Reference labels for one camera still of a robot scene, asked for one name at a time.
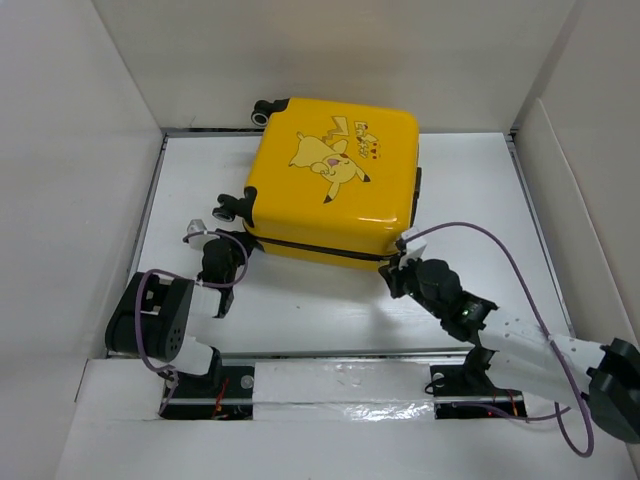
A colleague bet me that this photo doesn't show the purple cable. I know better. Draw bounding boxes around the purple cable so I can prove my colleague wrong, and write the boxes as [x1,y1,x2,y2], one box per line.
[134,229,250,416]
[407,222,595,457]

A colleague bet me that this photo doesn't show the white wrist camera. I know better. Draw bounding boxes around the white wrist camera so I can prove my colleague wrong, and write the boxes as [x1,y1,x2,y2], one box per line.
[396,227,427,269]
[183,219,215,250]

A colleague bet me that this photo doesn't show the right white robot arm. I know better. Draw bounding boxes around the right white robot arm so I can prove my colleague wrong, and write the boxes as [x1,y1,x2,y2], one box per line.
[378,259,639,444]

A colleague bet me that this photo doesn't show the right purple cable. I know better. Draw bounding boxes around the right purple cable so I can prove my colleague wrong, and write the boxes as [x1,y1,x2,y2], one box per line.
[407,222,595,457]

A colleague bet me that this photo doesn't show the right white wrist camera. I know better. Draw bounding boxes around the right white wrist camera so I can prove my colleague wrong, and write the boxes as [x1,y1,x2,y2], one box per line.
[396,227,427,269]

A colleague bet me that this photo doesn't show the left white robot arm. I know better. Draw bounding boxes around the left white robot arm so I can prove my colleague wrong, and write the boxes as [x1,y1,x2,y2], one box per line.
[104,229,257,397]

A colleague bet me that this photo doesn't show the yellow hard-shell suitcase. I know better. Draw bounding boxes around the yellow hard-shell suitcase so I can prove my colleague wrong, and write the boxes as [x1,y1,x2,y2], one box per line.
[212,97,421,271]

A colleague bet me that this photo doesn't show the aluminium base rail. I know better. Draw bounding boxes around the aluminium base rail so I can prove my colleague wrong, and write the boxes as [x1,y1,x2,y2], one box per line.
[107,344,581,416]

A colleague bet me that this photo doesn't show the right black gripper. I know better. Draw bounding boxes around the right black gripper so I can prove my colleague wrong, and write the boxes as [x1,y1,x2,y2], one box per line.
[376,250,444,320]

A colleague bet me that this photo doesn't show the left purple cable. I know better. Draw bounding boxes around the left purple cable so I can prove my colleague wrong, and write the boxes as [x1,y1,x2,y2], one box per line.
[134,229,250,416]

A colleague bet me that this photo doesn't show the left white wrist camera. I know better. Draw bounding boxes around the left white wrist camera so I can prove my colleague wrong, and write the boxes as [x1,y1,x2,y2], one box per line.
[183,219,215,250]

